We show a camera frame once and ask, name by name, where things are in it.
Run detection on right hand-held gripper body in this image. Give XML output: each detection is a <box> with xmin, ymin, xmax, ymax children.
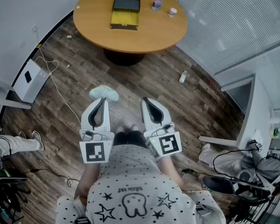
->
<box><xmin>144</xmin><ymin>122</ymin><xmax>182</xmax><ymax>160</ymax></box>

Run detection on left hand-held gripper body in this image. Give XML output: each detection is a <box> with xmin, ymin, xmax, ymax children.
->
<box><xmin>79</xmin><ymin>125</ymin><xmax>115</xmax><ymax>164</ymax></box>

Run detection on small white packet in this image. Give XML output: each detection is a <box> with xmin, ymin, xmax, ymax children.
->
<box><xmin>89</xmin><ymin>85</ymin><xmax>120</xmax><ymax>104</ymax></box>

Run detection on black box with yellow interior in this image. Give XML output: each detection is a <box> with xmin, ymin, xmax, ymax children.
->
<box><xmin>110</xmin><ymin>0</ymin><xmax>141</xmax><ymax>31</ymax></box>

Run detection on person's left forearm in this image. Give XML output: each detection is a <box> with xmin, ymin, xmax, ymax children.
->
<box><xmin>74</xmin><ymin>162</ymin><xmax>101</xmax><ymax>199</ymax></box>

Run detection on person's right forearm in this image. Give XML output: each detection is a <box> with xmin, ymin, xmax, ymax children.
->
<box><xmin>157</xmin><ymin>156</ymin><xmax>185</xmax><ymax>189</ymax></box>

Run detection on white box appliance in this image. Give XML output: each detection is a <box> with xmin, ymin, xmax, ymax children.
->
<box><xmin>12</xmin><ymin>58</ymin><xmax>51</xmax><ymax>104</ymax></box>

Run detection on person's black trousers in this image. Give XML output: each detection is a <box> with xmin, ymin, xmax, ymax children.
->
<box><xmin>112</xmin><ymin>130</ymin><xmax>148</xmax><ymax>149</ymax></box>

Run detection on white dotted shirt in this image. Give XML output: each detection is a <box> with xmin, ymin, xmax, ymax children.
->
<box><xmin>56</xmin><ymin>143</ymin><xmax>227</xmax><ymax>224</ymax></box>

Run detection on small white squeeze bottle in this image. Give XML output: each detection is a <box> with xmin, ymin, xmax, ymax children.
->
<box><xmin>179</xmin><ymin>70</ymin><xmax>188</xmax><ymax>84</ymax></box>

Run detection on black office chair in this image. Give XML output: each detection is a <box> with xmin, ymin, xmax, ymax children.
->
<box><xmin>202</xmin><ymin>175</ymin><xmax>273</xmax><ymax>204</ymax></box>

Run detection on white desk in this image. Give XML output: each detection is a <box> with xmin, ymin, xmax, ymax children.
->
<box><xmin>0</xmin><ymin>76</ymin><xmax>34</xmax><ymax>132</ymax></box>
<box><xmin>198</xmin><ymin>73</ymin><xmax>280</xmax><ymax>154</ymax></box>

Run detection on clear plastic water bottle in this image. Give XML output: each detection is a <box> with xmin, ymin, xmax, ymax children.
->
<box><xmin>151</xmin><ymin>0</ymin><xmax>165</xmax><ymax>12</ymax></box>

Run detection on black floor cable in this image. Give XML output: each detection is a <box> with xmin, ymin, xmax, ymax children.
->
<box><xmin>20</xmin><ymin>168</ymin><xmax>80</xmax><ymax>188</ymax></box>

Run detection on white power cable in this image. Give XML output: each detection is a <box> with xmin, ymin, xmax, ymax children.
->
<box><xmin>34</xmin><ymin>47</ymin><xmax>83</xmax><ymax>126</ymax></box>

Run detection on black table pedestal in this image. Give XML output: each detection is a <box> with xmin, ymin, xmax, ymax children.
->
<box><xmin>103</xmin><ymin>47</ymin><xmax>146</xmax><ymax>67</ymax></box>

